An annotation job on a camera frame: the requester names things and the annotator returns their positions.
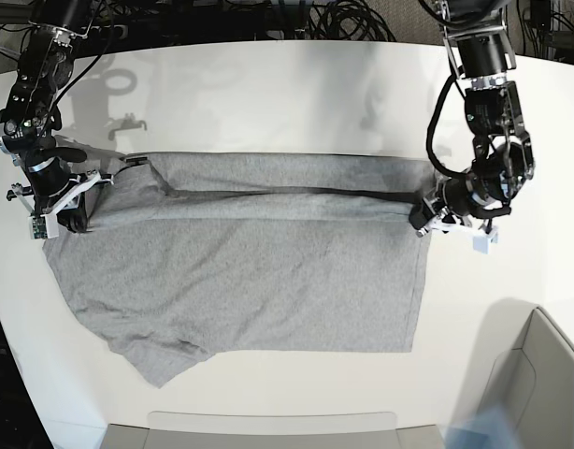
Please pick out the grey T-shirt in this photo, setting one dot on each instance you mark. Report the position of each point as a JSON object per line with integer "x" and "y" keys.
{"x": 194, "y": 254}

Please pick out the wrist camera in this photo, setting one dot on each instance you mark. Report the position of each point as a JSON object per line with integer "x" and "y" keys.
{"x": 482, "y": 240}
{"x": 44, "y": 226}

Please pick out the grey tray at bottom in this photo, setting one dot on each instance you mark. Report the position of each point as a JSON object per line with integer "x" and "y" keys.
{"x": 190, "y": 430}

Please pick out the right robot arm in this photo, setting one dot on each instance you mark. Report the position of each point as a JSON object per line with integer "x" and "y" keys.
{"x": 31, "y": 115}

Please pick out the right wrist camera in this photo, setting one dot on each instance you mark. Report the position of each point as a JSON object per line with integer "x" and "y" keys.
{"x": 44, "y": 226}

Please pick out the grey box at right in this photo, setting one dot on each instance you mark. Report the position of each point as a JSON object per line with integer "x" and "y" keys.
{"x": 534, "y": 385}

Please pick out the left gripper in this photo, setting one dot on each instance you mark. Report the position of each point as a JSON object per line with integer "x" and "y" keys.
{"x": 457, "y": 206}

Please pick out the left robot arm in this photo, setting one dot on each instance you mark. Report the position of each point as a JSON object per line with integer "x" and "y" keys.
{"x": 480, "y": 53}

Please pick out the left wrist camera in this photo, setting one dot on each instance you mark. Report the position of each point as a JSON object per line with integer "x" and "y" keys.
{"x": 482, "y": 240}

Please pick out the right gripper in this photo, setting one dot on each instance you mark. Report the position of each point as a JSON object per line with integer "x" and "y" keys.
{"x": 55, "y": 189}

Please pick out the blue blurred object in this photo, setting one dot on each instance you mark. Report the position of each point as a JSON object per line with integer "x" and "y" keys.
{"x": 490, "y": 429}

